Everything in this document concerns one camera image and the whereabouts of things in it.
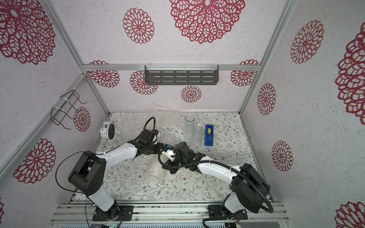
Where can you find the clear glass vase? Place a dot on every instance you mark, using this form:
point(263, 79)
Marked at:
point(197, 136)
point(188, 126)

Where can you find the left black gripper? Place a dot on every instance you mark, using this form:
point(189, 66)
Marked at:
point(160, 147)

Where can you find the black wire wall basket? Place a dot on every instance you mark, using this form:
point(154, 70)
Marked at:
point(61, 111)

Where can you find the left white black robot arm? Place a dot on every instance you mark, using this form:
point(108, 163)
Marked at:
point(88, 173)

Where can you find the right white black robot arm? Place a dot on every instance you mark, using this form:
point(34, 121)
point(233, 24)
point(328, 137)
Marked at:
point(249, 189)

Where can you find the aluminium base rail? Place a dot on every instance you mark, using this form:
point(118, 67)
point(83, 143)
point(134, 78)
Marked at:
point(166, 212)

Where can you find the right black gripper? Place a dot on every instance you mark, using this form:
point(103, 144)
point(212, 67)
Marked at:
point(173, 164)

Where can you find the blue tape dispenser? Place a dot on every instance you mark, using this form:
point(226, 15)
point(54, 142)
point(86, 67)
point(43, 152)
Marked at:
point(209, 135)

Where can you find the grey slotted wall shelf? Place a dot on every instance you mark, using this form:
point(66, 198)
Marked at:
point(181, 76)

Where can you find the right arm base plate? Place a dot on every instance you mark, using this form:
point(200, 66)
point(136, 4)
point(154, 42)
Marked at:
point(219, 212)

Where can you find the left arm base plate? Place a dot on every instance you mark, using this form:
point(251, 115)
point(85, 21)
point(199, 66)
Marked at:
point(116, 213)

